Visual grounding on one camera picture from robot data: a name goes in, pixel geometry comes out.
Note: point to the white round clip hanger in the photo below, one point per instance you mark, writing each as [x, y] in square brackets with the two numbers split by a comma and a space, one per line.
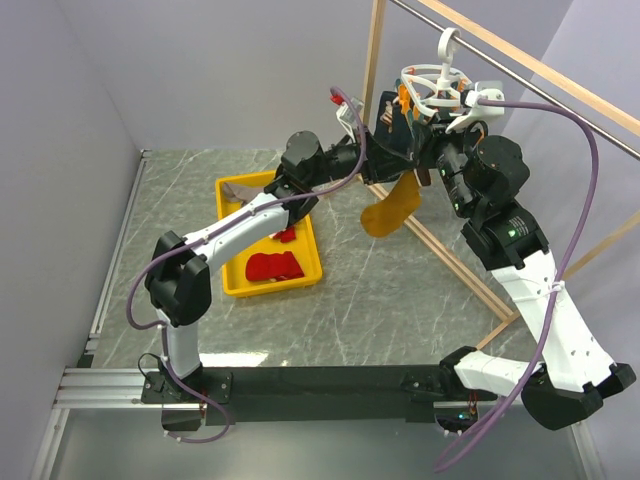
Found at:
[424, 90]

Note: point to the red white patterned sock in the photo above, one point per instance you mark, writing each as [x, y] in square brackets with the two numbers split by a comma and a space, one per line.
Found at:
[285, 236]

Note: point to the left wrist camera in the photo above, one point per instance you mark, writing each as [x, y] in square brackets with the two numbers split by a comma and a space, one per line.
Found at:
[346, 114]

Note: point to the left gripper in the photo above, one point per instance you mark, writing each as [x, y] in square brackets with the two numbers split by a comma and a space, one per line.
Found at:
[383, 164]

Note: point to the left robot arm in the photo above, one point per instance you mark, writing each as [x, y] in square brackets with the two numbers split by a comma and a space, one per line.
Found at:
[179, 283]

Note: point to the metal hanging rod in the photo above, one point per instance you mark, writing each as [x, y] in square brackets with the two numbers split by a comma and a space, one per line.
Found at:
[538, 68]

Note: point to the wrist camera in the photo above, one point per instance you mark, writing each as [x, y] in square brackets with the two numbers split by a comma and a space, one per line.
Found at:
[482, 103]
[346, 114]

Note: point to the black base bar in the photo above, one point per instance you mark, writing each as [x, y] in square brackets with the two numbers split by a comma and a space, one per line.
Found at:
[228, 395]

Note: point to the navy blue hanging sock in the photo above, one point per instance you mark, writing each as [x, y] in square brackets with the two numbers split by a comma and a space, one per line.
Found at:
[395, 120]

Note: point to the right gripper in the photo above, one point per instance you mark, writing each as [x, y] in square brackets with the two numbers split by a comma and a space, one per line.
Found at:
[429, 137]

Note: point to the mustard yellow sock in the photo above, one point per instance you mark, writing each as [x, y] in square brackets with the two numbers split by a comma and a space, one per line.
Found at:
[386, 216]

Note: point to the grey sock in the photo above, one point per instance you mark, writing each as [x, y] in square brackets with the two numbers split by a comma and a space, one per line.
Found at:
[239, 193]

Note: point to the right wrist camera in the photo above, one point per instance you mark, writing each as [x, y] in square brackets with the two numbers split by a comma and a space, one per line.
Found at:
[482, 103]

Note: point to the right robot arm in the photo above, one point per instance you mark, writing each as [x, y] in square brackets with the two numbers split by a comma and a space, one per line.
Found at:
[570, 374]

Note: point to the aluminium rail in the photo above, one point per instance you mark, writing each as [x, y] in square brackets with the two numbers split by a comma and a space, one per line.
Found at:
[59, 417]

